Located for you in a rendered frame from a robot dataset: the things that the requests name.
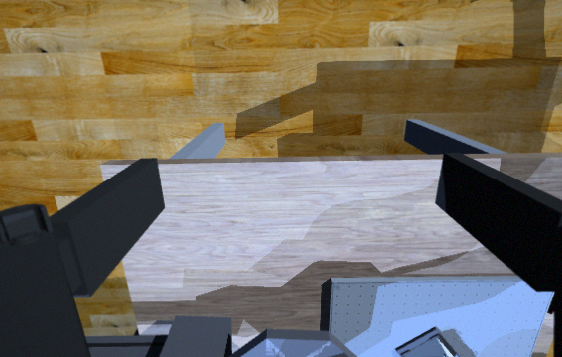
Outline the light grey perforated plate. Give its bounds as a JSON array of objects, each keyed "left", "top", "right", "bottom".
[{"left": 328, "top": 276, "right": 554, "bottom": 357}]

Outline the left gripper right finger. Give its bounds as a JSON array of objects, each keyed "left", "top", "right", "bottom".
[{"left": 435, "top": 153, "right": 562, "bottom": 357}]

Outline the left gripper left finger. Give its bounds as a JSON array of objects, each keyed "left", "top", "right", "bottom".
[{"left": 0, "top": 158, "right": 165, "bottom": 357}]

